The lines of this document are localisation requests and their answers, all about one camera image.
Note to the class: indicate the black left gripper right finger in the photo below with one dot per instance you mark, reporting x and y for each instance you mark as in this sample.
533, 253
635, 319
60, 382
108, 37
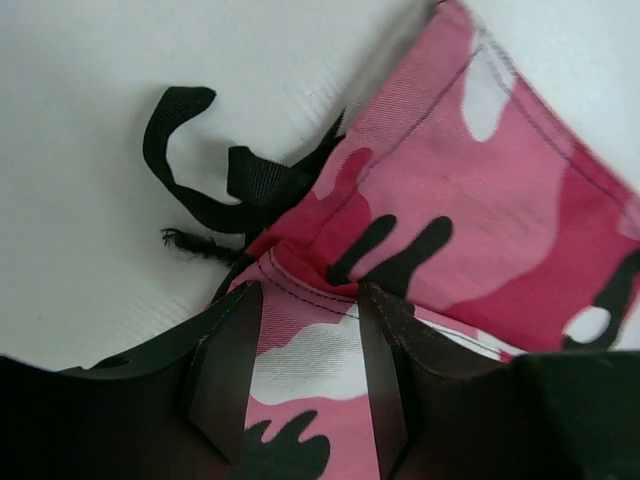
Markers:
441, 411

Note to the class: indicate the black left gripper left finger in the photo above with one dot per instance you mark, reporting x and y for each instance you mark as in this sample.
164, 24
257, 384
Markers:
171, 408

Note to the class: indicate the pink camouflage trousers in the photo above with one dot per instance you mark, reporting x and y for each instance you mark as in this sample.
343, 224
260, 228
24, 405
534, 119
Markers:
458, 191

